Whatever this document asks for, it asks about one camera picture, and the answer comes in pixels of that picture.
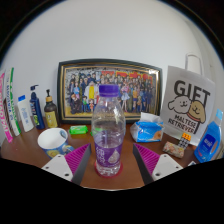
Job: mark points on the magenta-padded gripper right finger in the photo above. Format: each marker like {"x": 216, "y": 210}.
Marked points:
{"x": 164, "y": 165}

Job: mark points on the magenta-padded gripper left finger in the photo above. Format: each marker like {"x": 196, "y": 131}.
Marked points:
{"x": 58, "y": 165}

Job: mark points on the clear purple-label water bottle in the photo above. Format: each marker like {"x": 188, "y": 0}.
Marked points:
{"x": 108, "y": 140}

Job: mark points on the blue yellow painted mug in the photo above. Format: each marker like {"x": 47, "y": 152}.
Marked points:
{"x": 51, "y": 141}

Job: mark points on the small puzzle cube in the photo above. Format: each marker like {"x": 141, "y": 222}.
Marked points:
{"x": 184, "y": 140}

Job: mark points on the blue tissue pack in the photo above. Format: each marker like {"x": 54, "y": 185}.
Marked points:
{"x": 146, "y": 130}

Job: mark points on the flat round red coaster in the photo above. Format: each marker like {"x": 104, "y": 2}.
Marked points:
{"x": 120, "y": 168}

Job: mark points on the blue detergent bottle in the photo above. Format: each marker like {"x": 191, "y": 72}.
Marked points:
{"x": 208, "y": 143}

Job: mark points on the amber yellow-label pump bottle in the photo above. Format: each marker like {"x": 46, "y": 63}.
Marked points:
{"x": 51, "y": 115}

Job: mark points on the dark blue pump bottle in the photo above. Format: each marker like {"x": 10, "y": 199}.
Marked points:
{"x": 36, "y": 111}

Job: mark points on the white blue-capped lotion bottle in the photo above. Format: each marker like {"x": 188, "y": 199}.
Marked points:
{"x": 25, "y": 115}

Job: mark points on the white printed paper gift bag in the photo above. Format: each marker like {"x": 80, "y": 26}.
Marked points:
{"x": 186, "y": 100}

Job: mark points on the pink shuttlecock tube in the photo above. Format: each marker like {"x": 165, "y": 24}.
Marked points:
{"x": 5, "y": 110}

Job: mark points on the white green shuttlecock tube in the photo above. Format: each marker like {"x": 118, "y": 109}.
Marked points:
{"x": 12, "y": 103}

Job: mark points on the framed group picture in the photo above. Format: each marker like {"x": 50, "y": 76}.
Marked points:
{"x": 133, "y": 90}

